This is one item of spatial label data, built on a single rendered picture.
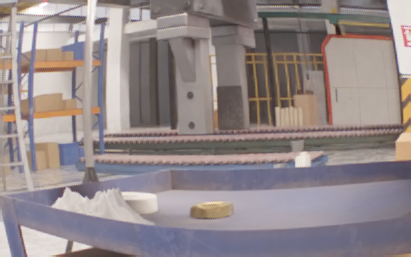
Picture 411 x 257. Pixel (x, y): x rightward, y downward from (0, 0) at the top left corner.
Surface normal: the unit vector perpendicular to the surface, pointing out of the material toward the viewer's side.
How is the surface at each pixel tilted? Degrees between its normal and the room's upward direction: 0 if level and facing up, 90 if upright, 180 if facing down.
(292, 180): 90
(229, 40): 90
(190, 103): 90
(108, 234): 90
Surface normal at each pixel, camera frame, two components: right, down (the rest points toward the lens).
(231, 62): -0.50, 0.06
